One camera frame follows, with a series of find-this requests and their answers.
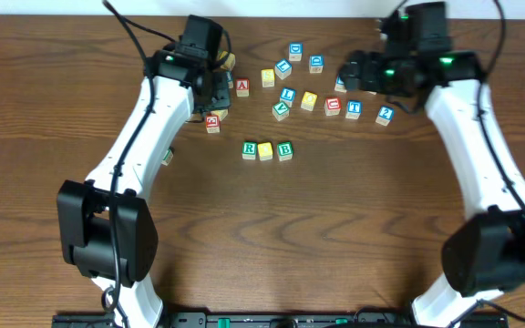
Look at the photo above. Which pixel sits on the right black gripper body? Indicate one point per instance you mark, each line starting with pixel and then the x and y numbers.
pixel 383 76

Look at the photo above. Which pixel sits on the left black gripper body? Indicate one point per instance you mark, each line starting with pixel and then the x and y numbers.
pixel 220 97

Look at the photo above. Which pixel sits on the green R wooden block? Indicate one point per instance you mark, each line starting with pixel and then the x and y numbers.
pixel 249 150

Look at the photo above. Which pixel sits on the yellow O wooden block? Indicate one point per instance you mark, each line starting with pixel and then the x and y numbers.
pixel 265 151

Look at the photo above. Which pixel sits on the green B wooden block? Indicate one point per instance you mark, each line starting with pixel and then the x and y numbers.
pixel 285 150

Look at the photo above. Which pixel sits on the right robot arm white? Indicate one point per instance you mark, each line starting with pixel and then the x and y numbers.
pixel 486 257

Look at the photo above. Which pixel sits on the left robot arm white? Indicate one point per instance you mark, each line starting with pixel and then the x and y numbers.
pixel 106 230

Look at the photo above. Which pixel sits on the blue P wooden block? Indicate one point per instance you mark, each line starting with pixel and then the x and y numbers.
pixel 230 80

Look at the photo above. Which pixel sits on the yellow C wooden block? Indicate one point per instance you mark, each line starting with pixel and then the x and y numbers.
pixel 221 114

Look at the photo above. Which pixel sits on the red A wooden block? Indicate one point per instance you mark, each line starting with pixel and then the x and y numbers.
pixel 242 86

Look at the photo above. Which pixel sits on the yellow wooden block near Z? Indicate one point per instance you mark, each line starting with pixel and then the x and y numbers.
pixel 227 59

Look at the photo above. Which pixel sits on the red E wooden block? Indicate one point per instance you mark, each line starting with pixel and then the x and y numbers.
pixel 213 124

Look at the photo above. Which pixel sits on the blue 2 wooden block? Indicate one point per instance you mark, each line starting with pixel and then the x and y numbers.
pixel 385 115

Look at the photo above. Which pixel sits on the blue T wooden block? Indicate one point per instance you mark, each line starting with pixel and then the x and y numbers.
pixel 353 109

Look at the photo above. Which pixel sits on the blue 5 wooden block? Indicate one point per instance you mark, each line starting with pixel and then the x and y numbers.
pixel 339 85

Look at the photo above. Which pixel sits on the yellow S wooden block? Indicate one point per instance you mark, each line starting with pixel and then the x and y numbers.
pixel 268 77

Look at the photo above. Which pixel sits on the red U block right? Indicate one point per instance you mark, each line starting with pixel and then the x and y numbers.
pixel 332 106

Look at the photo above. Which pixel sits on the blue D wooden block right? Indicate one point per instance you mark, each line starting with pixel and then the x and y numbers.
pixel 316 64

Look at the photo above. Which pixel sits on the blue d wooden block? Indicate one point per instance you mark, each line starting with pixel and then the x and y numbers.
pixel 316 64
pixel 295 52

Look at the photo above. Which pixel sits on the green V block centre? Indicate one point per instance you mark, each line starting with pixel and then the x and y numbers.
pixel 281 111

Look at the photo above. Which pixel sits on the blue L wooden block upper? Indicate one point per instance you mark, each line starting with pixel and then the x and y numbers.
pixel 283 69

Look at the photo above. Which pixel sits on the blue l wooden block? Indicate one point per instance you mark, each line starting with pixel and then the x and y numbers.
pixel 283 69
pixel 287 96

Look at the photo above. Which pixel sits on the blue L wooden block lower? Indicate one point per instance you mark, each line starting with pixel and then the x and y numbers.
pixel 287 96

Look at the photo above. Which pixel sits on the green 4 wooden block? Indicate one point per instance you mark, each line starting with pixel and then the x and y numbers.
pixel 168 157

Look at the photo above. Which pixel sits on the blue D wooden block top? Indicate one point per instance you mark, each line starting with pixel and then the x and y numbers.
pixel 295 52

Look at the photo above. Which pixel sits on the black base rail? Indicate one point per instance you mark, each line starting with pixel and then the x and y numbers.
pixel 365 318

